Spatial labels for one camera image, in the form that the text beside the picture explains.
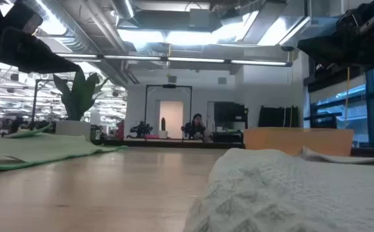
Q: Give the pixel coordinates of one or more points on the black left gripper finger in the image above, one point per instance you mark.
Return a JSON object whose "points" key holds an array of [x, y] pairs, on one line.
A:
{"points": [[29, 54]]}

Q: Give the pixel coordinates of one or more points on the black background robot arm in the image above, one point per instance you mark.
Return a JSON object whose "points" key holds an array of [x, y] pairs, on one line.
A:
{"points": [[188, 130], [141, 129]]}

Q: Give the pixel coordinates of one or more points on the long ceiling light bar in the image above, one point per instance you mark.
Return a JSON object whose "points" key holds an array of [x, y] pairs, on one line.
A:
{"points": [[196, 60]]}

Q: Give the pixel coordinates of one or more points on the green microfiber towel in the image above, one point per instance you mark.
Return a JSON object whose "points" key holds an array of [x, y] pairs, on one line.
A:
{"points": [[45, 148]]}

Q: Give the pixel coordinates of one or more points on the silver round air duct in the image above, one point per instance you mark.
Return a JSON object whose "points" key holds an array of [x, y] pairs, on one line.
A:
{"points": [[74, 25]]}

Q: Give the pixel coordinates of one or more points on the dark dome camera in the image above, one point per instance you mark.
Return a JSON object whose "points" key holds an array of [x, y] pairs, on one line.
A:
{"points": [[288, 48]]}

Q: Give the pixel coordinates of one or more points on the silver rectangular air duct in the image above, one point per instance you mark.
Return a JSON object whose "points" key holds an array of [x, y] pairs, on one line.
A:
{"points": [[270, 22]]}

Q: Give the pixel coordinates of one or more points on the black wall panels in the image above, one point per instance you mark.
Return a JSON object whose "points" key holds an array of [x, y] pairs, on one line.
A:
{"points": [[270, 116]]}

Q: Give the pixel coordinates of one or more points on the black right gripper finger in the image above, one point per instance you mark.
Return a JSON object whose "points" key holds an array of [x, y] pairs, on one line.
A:
{"points": [[334, 51]]}

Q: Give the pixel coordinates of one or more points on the pink object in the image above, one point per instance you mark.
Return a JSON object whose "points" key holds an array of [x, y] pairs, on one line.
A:
{"points": [[152, 137]]}

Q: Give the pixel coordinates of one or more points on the green plant in white pot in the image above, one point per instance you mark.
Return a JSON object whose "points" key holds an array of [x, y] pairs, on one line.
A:
{"points": [[77, 96]]}

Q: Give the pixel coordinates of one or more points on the person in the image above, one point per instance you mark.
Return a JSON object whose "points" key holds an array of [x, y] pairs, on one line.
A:
{"points": [[197, 120]]}

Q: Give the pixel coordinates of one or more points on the black aluminium table frame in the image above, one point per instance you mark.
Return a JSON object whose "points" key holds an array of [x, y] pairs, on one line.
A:
{"points": [[173, 144]]}

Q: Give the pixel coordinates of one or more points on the grey microfiber towel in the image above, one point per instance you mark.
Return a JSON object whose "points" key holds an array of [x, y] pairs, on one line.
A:
{"points": [[286, 193]]}

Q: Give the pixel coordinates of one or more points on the orange basket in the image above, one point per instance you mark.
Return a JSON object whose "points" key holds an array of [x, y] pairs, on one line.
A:
{"points": [[286, 140]]}

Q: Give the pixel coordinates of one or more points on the dark cabinet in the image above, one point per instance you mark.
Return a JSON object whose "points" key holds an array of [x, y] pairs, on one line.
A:
{"points": [[228, 112]]}

